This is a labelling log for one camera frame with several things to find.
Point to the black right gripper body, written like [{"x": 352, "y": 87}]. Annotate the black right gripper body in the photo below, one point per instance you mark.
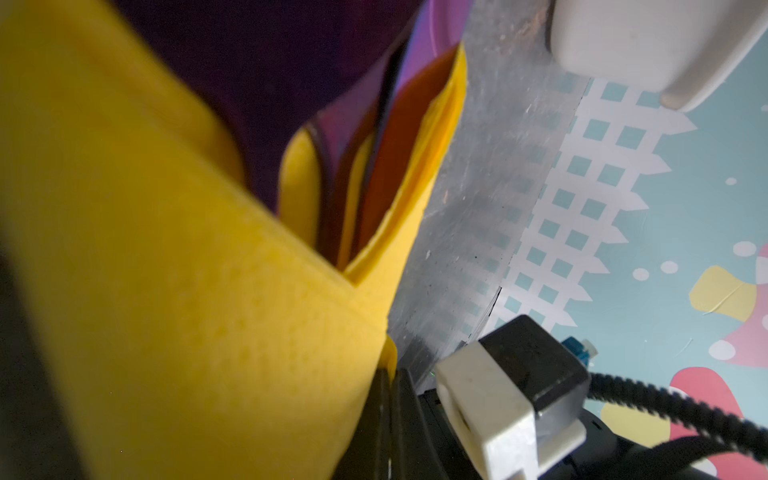
[{"x": 603, "y": 455}]

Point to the purple knife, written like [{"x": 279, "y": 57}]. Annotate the purple knife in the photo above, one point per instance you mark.
[{"x": 415, "y": 78}]

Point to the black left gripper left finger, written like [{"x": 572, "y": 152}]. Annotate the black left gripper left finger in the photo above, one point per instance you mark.
[{"x": 368, "y": 454}]

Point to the white plastic tub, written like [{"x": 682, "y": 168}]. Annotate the white plastic tub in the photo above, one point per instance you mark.
[{"x": 681, "y": 50}]

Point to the purple spoon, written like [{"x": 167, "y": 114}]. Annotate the purple spoon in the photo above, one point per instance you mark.
[{"x": 267, "y": 67}]

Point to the yellow paper napkin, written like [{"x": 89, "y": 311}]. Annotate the yellow paper napkin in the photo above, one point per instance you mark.
[{"x": 157, "y": 320}]

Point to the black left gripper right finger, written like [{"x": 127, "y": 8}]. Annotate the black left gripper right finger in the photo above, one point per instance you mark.
[{"x": 422, "y": 445}]

